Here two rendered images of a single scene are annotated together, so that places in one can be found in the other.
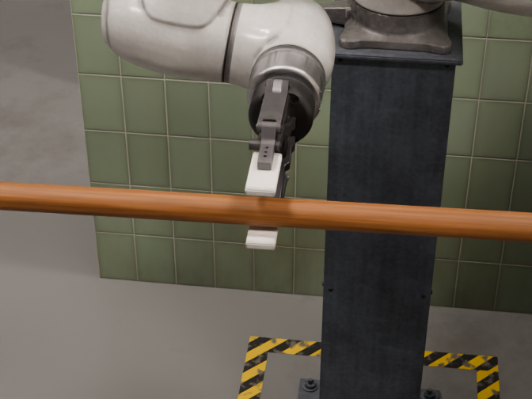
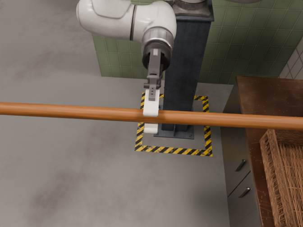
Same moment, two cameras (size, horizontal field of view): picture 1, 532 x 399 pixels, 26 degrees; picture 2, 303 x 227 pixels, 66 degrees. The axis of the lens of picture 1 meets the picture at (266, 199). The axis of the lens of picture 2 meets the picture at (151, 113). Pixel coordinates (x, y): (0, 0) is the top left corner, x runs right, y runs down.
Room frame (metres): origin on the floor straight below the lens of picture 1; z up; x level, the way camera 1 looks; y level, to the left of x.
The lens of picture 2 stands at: (0.65, 0.02, 1.62)
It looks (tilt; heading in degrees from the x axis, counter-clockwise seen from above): 54 degrees down; 358
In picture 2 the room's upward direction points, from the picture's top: straight up
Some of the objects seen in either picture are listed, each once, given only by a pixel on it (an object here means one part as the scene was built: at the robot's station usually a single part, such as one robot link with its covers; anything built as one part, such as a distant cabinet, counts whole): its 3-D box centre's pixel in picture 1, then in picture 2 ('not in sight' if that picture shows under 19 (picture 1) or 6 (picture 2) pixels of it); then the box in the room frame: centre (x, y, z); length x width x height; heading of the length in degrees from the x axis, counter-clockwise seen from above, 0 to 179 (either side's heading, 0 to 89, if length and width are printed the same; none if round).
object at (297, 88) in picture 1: (279, 123); (155, 65); (1.11, -0.02, 1.20); 0.09 x 0.07 x 0.08; 173
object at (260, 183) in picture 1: (264, 173); (151, 102); (0.96, 0.00, 1.23); 0.07 x 0.03 x 0.01; 173
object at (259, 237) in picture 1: (264, 226); (151, 120); (0.96, 0.00, 1.16); 0.07 x 0.03 x 0.01; 173
